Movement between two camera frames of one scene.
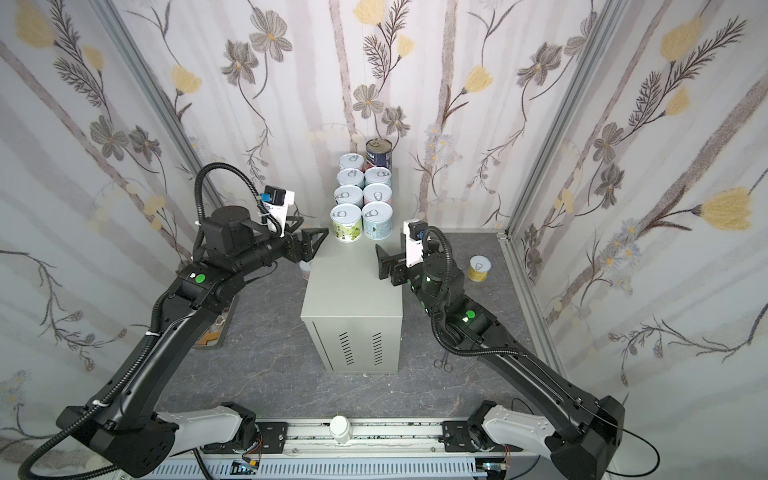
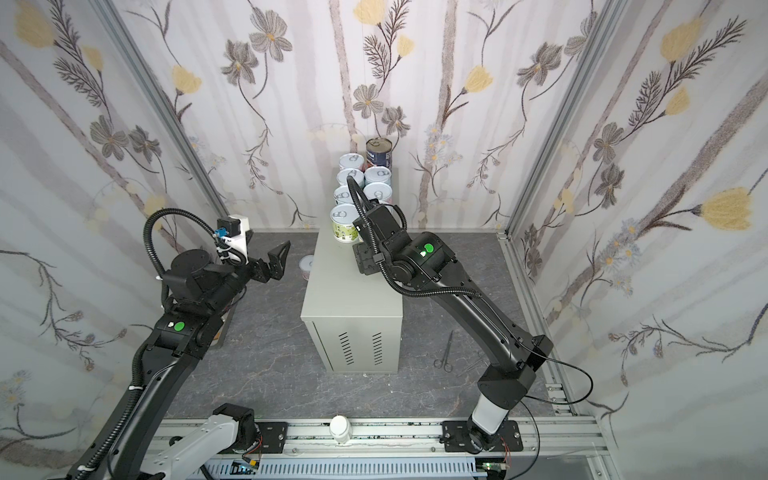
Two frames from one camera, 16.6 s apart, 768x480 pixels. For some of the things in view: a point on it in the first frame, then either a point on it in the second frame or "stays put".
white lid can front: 350,176 stays put
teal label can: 378,175 stays put
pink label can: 351,161 stays put
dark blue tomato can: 379,152 stays put
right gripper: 399,266 -> 365,258
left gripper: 292,245 -> 259,270
